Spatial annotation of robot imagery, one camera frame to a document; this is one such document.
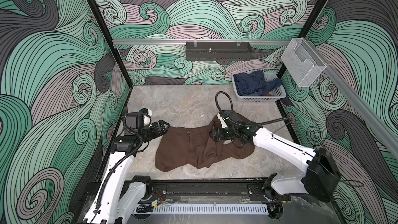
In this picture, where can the clear acrylic wall holder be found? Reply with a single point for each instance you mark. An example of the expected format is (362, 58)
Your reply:
(303, 61)

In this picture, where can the brown corduroy trousers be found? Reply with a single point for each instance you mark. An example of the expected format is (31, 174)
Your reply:
(194, 146)

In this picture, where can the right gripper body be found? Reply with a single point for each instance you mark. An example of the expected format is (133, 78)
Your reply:
(223, 134)

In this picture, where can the blue denim trousers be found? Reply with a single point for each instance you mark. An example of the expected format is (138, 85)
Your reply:
(254, 84)

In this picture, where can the aluminium rail right wall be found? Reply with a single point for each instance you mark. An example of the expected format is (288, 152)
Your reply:
(367, 88)

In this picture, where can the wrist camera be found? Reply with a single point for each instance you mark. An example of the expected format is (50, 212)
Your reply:
(147, 120)
(222, 121)

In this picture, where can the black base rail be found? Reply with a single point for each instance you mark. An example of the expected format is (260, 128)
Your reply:
(249, 189)

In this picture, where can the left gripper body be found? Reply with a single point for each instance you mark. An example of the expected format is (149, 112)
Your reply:
(151, 132)

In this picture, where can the white plastic laundry basket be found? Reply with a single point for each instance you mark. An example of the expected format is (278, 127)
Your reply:
(277, 94)

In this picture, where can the black perforated wall tray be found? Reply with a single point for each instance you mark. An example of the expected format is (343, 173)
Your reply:
(217, 51)

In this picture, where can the aluminium rail wall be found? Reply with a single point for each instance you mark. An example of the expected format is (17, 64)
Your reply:
(367, 88)
(169, 42)

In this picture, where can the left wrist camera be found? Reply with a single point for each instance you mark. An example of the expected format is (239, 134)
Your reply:
(147, 120)

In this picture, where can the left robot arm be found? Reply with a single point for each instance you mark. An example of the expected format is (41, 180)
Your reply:
(116, 199)

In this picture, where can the white slotted cable duct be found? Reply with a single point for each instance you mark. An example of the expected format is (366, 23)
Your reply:
(235, 209)

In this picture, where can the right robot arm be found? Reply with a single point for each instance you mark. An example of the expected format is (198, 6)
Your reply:
(318, 174)

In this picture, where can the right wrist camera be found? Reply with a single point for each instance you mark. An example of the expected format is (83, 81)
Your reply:
(222, 121)

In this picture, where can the aluminium rail back wall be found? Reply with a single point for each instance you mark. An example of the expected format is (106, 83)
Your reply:
(169, 42)

